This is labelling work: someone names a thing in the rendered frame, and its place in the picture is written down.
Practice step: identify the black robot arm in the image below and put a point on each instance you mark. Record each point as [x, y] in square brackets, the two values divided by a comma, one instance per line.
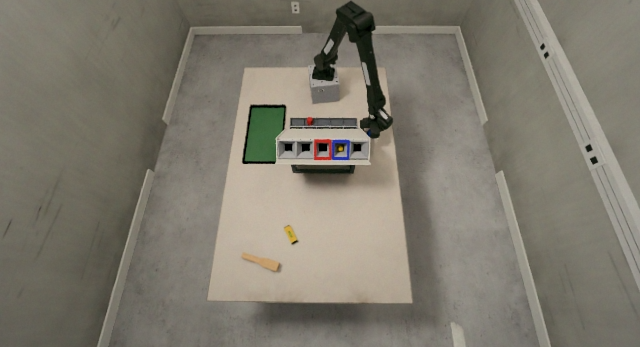
[354, 24]

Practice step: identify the green tray with black rim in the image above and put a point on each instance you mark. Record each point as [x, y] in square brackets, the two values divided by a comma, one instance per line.
[265, 123]

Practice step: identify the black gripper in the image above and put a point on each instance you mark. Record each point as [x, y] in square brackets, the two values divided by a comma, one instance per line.
[363, 125]

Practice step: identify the yellow pocket level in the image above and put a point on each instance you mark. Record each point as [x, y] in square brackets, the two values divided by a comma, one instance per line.
[290, 234]

